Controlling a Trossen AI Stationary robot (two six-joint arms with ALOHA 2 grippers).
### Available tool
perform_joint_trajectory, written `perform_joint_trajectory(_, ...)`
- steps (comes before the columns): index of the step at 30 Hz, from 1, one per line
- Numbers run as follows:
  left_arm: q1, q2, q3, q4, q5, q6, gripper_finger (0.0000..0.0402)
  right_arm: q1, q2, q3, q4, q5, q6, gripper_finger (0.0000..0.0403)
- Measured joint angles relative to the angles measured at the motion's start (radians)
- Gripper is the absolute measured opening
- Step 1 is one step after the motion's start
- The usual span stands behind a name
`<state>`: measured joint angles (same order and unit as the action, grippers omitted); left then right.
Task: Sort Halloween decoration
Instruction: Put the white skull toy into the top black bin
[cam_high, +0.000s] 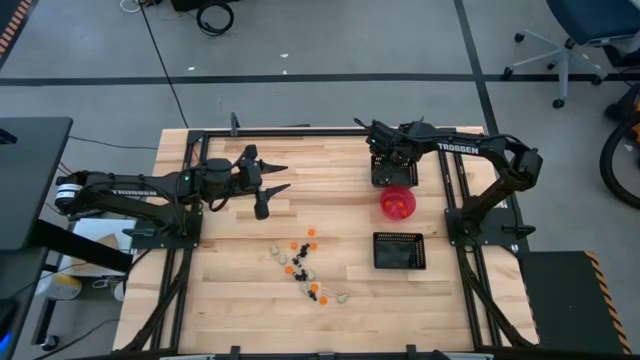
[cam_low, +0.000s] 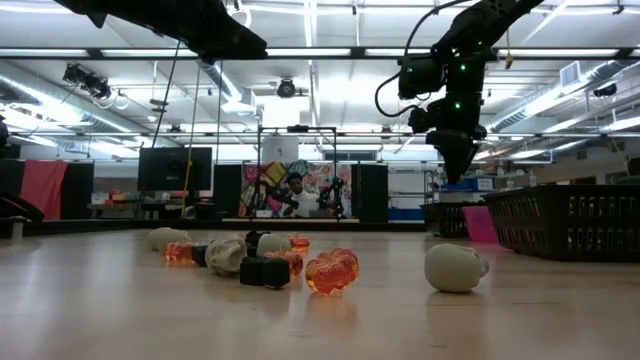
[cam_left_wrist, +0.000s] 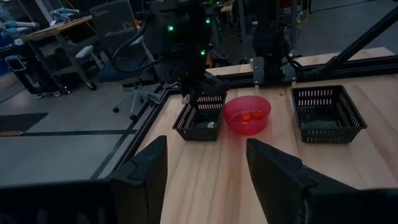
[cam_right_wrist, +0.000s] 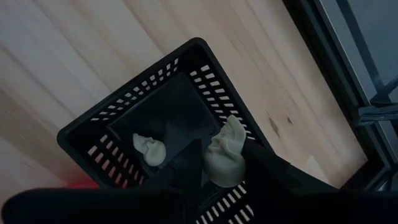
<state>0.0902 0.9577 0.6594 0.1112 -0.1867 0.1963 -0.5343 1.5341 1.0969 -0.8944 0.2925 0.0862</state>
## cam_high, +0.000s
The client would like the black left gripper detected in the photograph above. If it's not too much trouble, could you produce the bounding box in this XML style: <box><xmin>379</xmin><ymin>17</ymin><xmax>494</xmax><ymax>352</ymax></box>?
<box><xmin>238</xmin><ymin>144</ymin><xmax>291</xmax><ymax>221</ymax></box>

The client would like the black slotted plastic basket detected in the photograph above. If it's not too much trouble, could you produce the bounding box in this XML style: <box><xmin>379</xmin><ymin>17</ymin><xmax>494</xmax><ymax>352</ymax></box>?
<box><xmin>370</xmin><ymin>153</ymin><xmax>420</xmax><ymax>189</ymax></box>
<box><xmin>372</xmin><ymin>231</ymin><xmax>428</xmax><ymax>271</ymax></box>

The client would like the pink translucent plastic bowl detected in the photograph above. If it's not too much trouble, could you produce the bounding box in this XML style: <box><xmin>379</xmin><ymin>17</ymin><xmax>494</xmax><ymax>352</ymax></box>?
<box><xmin>379</xmin><ymin>185</ymin><xmax>418</xmax><ymax>222</ymax></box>

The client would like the white cardboard box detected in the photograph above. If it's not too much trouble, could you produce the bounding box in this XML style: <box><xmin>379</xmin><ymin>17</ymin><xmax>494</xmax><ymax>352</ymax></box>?
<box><xmin>71</xmin><ymin>217</ymin><xmax>137</xmax><ymax>277</ymax></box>

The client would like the black floor box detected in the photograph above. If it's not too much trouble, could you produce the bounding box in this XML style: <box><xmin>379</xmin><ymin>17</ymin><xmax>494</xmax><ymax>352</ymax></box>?
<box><xmin>169</xmin><ymin>0</ymin><xmax>242</xmax><ymax>12</ymax></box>

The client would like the orange black shop vacuum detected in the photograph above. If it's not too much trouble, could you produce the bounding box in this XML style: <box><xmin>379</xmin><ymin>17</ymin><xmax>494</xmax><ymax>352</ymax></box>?
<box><xmin>598</xmin><ymin>81</ymin><xmax>640</xmax><ymax>211</ymax></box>

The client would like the black hazard-striped platform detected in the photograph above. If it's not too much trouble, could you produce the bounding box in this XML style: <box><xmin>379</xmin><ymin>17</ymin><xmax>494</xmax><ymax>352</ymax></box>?
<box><xmin>516</xmin><ymin>249</ymin><xmax>634</xmax><ymax>356</ymax></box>

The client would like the blue office chair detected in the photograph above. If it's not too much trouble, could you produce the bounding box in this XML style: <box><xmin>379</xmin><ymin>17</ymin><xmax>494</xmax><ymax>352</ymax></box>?
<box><xmin>502</xmin><ymin>0</ymin><xmax>640</xmax><ymax>110</ymax></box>

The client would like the white yellow container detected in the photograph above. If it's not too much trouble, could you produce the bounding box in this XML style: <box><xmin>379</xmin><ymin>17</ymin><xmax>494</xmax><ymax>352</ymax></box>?
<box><xmin>35</xmin><ymin>273</ymin><xmax>84</xmax><ymax>301</ymax></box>

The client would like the dark grey desk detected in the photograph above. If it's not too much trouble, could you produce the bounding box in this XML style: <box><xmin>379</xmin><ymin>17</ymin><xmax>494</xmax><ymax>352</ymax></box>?
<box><xmin>0</xmin><ymin>116</ymin><xmax>135</xmax><ymax>274</ymax></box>

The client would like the black hazard-striped floor mat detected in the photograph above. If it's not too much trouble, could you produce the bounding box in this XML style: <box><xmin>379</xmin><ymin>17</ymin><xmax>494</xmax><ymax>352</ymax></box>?
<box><xmin>0</xmin><ymin>0</ymin><xmax>34</xmax><ymax>69</ymax></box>

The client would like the thin black floor cable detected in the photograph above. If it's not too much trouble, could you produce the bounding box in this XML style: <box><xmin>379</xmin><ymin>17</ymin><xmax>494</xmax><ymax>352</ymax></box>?
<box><xmin>138</xmin><ymin>2</ymin><xmax>190</xmax><ymax>130</ymax></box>

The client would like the coiled black cable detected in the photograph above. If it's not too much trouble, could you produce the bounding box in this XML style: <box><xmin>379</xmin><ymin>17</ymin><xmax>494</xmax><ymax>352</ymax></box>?
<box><xmin>196</xmin><ymin>2</ymin><xmax>235</xmax><ymax>37</ymax></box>

